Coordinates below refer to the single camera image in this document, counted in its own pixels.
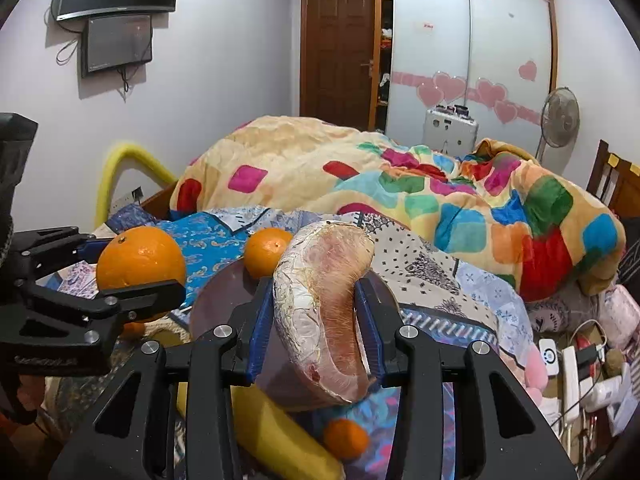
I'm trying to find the white device with blue ring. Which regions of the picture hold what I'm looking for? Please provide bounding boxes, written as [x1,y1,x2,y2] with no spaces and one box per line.
[538,338,561,377]

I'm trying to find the white power strip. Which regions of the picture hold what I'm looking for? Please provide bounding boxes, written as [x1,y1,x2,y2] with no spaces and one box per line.
[562,347,582,412]

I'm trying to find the yellow foam tube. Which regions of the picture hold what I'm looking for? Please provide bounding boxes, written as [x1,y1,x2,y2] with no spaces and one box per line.
[93,140,179,229]

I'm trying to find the colourful checked blanket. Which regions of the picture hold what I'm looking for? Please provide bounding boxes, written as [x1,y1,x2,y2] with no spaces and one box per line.
[170,115,627,304]

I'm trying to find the pomelo wedge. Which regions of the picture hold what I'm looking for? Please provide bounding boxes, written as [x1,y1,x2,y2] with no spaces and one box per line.
[272,220,376,407]

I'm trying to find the large orange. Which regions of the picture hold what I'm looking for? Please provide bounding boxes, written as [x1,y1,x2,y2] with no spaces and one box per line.
[96,226,187,322]

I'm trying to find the brown round plate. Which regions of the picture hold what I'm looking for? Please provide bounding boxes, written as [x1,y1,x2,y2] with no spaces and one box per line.
[189,259,401,401]

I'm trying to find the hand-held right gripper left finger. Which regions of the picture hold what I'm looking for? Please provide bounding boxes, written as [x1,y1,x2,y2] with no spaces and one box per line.
[47,276,275,480]

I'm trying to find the yellow banana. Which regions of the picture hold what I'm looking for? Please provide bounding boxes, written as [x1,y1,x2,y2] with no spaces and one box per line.
[175,381,347,480]

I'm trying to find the small wall-mounted monitor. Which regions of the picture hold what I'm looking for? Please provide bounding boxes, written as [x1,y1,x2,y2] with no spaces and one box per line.
[81,13,154,79]

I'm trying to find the wooden chair back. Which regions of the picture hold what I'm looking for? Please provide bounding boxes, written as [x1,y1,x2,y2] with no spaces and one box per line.
[585,139,640,222]

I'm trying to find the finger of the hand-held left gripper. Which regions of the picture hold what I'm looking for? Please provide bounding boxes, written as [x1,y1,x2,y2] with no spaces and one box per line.
[25,279,187,345]
[14,226,109,272]

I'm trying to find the medium orange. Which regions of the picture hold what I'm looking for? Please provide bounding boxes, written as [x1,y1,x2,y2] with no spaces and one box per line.
[243,227,295,280]

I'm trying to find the pink bag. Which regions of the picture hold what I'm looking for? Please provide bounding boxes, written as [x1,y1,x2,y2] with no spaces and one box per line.
[599,284,640,352]

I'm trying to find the standing electric fan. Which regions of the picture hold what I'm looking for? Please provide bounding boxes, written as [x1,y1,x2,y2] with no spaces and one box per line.
[534,87,582,165]

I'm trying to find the wardrobe with heart stickers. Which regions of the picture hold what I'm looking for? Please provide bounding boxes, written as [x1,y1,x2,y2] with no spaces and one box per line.
[372,0,557,153]

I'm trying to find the pink plush toy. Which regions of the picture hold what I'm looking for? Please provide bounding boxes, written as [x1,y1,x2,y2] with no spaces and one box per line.
[521,344,549,392]

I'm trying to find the blue patterned cloth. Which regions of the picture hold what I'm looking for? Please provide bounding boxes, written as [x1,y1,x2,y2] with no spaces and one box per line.
[162,210,252,308]

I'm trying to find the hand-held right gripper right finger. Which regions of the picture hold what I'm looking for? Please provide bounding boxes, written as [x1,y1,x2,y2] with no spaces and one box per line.
[354,275,577,480]

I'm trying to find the brown wooden door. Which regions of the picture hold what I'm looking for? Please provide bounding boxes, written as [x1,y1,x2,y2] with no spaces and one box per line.
[299,0,377,132]

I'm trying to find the patterned bed sheet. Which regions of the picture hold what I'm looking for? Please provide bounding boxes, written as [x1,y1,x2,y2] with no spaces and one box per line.
[44,204,537,480]

